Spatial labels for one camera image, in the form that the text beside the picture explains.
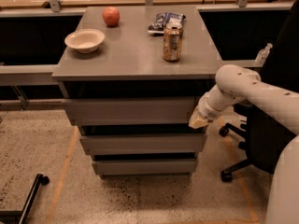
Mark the grey middle drawer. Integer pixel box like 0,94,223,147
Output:
80,133,206,155

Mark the grey long bench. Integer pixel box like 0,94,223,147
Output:
0,60,261,86

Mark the grey bottom drawer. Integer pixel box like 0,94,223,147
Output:
93,158,198,175

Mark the black office chair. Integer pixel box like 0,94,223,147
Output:
219,0,299,182

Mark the grey drawer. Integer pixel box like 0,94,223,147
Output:
93,158,198,175
64,97,198,126
80,133,206,155

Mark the grey drawer cabinet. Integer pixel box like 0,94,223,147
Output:
58,7,222,165

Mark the black metal stand leg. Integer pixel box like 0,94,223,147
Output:
0,174,50,224

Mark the red apple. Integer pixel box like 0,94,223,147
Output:
102,7,120,26

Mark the white paper bowl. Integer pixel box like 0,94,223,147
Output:
64,29,105,54

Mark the grey top drawer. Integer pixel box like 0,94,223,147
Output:
64,97,198,126

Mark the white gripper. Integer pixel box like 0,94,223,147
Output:
189,92,223,129

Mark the clear plastic bottle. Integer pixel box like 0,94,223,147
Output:
255,43,273,66

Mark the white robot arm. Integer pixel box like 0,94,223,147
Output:
189,64,299,224

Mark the gold soda can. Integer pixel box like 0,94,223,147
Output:
164,22,183,62

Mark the blue chip bag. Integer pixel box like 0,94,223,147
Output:
148,12,186,34

